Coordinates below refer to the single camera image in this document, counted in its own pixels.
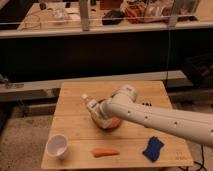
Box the orange cloth on shelf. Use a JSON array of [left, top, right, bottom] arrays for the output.
[[125, 4, 146, 24]]

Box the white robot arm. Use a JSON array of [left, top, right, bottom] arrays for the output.
[[86, 85, 213, 148]]

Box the grey metal post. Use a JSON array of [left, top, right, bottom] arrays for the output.
[[168, 0, 182, 28], [79, 0, 90, 31]]

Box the wooden table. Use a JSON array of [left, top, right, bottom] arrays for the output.
[[40, 80, 195, 171]]

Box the grey metal post right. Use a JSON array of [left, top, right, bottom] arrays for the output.
[[168, 0, 182, 28]]

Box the black striped remote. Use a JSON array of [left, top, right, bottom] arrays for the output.
[[142, 103, 152, 106]]

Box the orange carrot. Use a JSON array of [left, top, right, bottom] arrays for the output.
[[92, 148, 120, 157]]

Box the clear plastic bottle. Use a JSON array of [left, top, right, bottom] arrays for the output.
[[81, 94, 97, 106]]

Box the orange bowl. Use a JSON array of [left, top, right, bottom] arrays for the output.
[[94, 117, 121, 130]]

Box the black bag on shelf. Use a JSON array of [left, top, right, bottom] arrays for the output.
[[102, 10, 124, 25]]

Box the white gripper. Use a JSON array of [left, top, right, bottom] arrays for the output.
[[86, 100, 108, 124]]

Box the white paper cup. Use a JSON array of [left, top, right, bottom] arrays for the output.
[[46, 134, 69, 159]]

